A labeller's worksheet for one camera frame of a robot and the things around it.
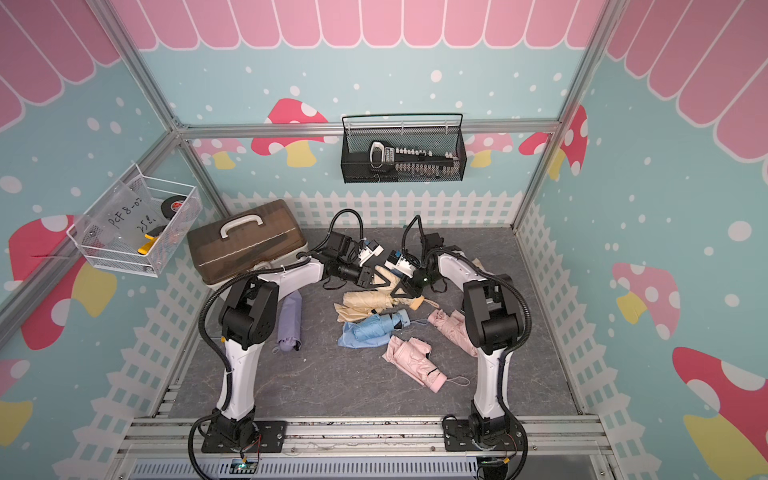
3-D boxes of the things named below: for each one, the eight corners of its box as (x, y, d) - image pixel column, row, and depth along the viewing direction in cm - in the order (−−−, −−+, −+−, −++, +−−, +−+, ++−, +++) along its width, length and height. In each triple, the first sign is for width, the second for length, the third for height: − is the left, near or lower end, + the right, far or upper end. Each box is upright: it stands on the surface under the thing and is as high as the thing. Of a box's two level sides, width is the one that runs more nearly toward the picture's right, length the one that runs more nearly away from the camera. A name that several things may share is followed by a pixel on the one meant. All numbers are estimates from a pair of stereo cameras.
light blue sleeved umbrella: (340, 352, 90) (338, 347, 87) (337, 328, 95) (335, 322, 91) (413, 336, 93) (414, 330, 90) (407, 314, 98) (407, 307, 95)
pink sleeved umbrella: (381, 357, 89) (380, 352, 86) (399, 332, 94) (399, 326, 91) (437, 395, 82) (439, 391, 79) (453, 366, 87) (455, 361, 84)
